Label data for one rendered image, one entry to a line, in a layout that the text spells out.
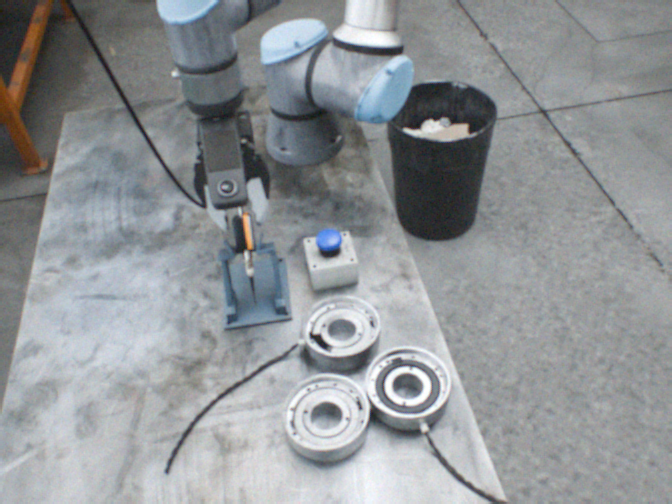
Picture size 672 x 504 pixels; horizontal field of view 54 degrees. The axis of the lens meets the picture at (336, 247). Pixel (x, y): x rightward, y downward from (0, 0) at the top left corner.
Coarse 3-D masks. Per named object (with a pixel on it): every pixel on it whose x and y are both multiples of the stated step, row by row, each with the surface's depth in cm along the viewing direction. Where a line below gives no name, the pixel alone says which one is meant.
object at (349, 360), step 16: (320, 304) 92; (336, 304) 93; (352, 304) 93; (368, 304) 91; (304, 320) 90; (336, 320) 91; (352, 320) 91; (368, 320) 91; (304, 336) 88; (320, 352) 86; (352, 352) 86; (368, 352) 87; (336, 368) 88
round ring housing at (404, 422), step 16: (384, 352) 85; (400, 352) 86; (416, 352) 86; (368, 368) 84; (400, 368) 85; (416, 368) 84; (368, 384) 82; (400, 384) 86; (416, 384) 85; (448, 384) 81; (368, 400) 82; (400, 400) 81; (416, 400) 81; (448, 400) 82; (384, 416) 80; (400, 416) 78; (416, 416) 78; (432, 416) 79
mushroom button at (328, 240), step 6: (318, 234) 98; (324, 234) 97; (330, 234) 97; (336, 234) 97; (318, 240) 97; (324, 240) 96; (330, 240) 96; (336, 240) 96; (342, 240) 97; (318, 246) 97; (324, 246) 96; (330, 246) 96; (336, 246) 96
